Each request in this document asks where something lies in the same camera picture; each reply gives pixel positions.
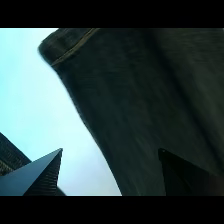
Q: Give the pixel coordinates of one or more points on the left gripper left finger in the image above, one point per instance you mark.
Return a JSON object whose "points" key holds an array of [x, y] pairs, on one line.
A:
{"points": [[23, 181]]}

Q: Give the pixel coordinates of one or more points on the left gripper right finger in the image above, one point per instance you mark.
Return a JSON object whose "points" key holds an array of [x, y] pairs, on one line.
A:
{"points": [[186, 180]]}

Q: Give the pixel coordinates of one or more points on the black garment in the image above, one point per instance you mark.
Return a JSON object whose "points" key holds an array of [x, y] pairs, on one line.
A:
{"points": [[143, 100]]}

